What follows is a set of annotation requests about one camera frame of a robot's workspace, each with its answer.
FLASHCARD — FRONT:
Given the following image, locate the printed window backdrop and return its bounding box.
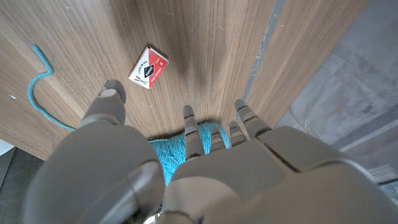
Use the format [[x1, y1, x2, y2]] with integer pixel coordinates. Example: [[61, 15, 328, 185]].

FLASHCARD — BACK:
[[273, 0, 398, 203]]

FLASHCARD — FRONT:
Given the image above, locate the teal yarn skein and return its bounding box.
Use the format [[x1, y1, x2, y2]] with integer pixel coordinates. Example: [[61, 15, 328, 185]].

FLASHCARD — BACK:
[[27, 44, 230, 187]]

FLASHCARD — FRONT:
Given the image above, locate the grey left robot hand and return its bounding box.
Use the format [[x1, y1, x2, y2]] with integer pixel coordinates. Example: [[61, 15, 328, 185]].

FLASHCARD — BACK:
[[23, 79, 398, 224]]

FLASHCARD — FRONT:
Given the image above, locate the grey tape outline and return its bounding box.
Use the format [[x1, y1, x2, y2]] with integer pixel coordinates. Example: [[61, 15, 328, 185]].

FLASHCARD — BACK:
[[233, 0, 285, 123]]

